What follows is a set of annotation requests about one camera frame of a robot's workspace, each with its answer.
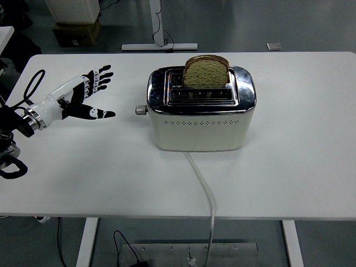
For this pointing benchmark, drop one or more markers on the small white black device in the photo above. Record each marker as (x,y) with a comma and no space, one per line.
(42,219)

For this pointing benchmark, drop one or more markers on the black power adapter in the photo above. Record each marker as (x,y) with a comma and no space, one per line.
(140,264)

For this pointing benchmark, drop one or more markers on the grey metal plate with screws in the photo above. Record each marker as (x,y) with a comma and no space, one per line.
(236,254)

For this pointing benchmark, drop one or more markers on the grey floor outlet plate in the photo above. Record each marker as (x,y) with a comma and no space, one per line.
(274,46)

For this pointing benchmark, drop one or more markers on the white cabinet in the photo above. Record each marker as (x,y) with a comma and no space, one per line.
(73,11)

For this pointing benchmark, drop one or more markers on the white side table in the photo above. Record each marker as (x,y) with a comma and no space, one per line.
(5,34)

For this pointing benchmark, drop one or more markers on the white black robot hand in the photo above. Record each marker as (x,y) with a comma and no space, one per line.
(46,107)

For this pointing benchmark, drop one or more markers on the person's black shoe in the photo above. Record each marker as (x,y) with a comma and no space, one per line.
(23,20)

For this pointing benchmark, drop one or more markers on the grey toaster lever knob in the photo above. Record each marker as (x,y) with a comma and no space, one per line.
(140,110)

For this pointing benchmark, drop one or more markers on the cream chrome two-slot toaster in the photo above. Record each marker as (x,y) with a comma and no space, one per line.
(200,130)

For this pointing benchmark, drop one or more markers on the brown bread slice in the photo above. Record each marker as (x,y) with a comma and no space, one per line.
(206,73)

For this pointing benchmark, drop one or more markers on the black bulky object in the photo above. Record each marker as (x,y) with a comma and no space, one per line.
(22,47)

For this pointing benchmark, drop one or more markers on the white table leg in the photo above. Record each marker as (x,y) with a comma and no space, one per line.
(87,242)
(293,244)

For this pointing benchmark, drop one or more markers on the white desk stand foot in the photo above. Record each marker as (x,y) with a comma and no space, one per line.
(155,46)

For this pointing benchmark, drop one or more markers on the brown cardboard box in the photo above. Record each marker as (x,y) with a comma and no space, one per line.
(78,34)

